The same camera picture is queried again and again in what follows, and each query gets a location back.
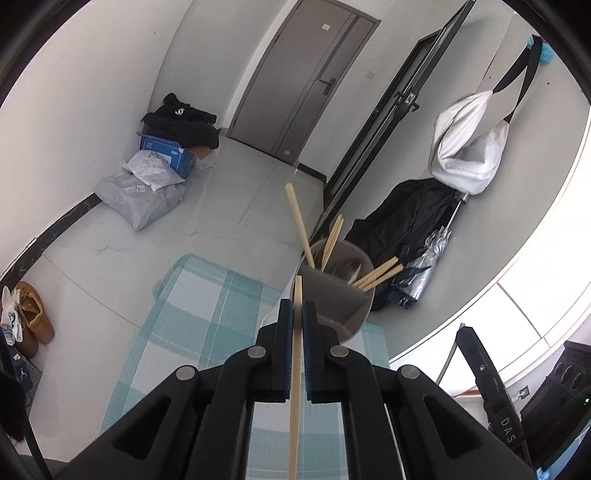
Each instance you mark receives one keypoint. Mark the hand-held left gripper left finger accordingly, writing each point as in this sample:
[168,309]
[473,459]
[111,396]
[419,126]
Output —
[288,323]

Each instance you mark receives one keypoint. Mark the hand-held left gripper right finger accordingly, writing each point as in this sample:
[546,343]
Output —
[308,332]

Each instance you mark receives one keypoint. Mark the white grey utensil holder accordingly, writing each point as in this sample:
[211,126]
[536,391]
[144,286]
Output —
[351,314]

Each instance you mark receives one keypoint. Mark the long wooden chopstick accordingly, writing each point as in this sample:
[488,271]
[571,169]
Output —
[376,272]
[336,241]
[300,226]
[294,438]
[383,278]
[331,240]

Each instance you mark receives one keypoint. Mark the white shoulder bag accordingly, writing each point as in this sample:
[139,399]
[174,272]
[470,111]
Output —
[466,147]

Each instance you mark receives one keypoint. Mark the teal checked tablecloth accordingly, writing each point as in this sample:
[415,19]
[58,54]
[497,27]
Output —
[194,323]

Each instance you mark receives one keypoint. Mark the silver folded umbrella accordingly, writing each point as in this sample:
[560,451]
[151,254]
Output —
[422,272]

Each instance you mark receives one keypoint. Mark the black hanging jacket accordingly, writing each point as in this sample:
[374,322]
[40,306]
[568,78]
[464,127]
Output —
[406,217]

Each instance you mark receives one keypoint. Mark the black framed door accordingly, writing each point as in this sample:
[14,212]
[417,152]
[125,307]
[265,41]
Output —
[358,152]

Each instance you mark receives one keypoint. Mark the brown cardboard piece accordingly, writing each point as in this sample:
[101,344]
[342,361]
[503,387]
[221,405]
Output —
[203,151]

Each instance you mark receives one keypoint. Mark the grey plastic parcel bag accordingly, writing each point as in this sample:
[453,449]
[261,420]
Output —
[138,203]

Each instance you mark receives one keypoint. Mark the blue cardboard box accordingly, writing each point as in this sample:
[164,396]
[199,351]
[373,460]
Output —
[178,159]

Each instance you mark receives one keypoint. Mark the black clothes heap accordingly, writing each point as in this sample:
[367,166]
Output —
[184,124]

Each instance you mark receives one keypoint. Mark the grey door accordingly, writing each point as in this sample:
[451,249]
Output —
[304,83]

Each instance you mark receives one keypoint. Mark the brown suede shoe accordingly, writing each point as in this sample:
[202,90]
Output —
[25,342]
[34,307]

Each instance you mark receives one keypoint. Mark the dark blue printed box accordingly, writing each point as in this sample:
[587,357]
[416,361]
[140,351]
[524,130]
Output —
[23,374]

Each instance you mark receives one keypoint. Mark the white printed plastic bag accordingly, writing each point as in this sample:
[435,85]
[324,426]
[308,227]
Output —
[9,314]

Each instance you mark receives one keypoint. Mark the blue fluffy hanging ornament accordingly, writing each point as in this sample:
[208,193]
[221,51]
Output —
[541,46]

